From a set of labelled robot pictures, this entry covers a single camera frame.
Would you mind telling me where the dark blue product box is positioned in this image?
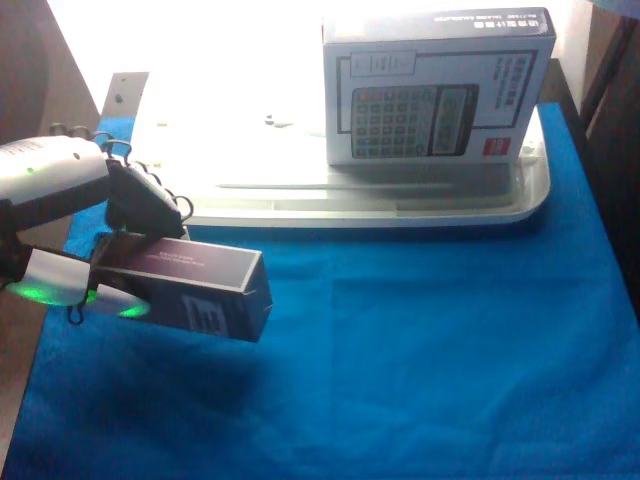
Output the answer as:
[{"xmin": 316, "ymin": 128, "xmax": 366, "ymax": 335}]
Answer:
[{"xmin": 320, "ymin": 6, "xmax": 557, "ymax": 166}]

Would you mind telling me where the small maroon box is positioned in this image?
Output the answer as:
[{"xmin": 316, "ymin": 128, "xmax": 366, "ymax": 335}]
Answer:
[{"xmin": 92, "ymin": 233, "xmax": 275, "ymax": 344}]

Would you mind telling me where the grey metal bracket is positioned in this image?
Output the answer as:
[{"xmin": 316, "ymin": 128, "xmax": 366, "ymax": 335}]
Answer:
[{"xmin": 99, "ymin": 71, "xmax": 150, "ymax": 122}]

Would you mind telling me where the blue fabric cloth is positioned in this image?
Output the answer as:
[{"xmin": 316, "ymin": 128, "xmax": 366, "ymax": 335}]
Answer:
[{"xmin": 0, "ymin": 102, "xmax": 640, "ymax": 480}]

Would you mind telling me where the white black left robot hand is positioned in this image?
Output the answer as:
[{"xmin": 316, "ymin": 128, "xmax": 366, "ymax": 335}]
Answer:
[{"xmin": 0, "ymin": 122, "xmax": 195, "ymax": 326}]

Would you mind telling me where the white plastic tray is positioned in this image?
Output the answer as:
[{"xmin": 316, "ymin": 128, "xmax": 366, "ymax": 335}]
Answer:
[{"xmin": 132, "ymin": 102, "xmax": 553, "ymax": 230}]

